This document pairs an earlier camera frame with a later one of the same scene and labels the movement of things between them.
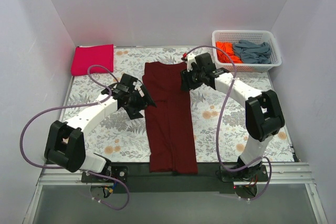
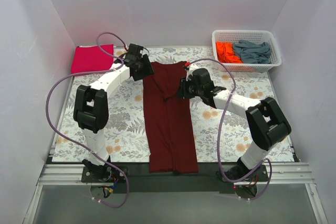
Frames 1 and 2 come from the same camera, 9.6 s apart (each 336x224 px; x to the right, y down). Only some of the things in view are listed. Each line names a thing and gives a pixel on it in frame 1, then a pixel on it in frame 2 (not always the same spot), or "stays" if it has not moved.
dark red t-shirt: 171,137 stays
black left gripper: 139,102 to 144,69
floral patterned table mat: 221,121 stays
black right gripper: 187,80 to 182,91
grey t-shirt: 253,52 stays
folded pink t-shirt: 84,57 stays
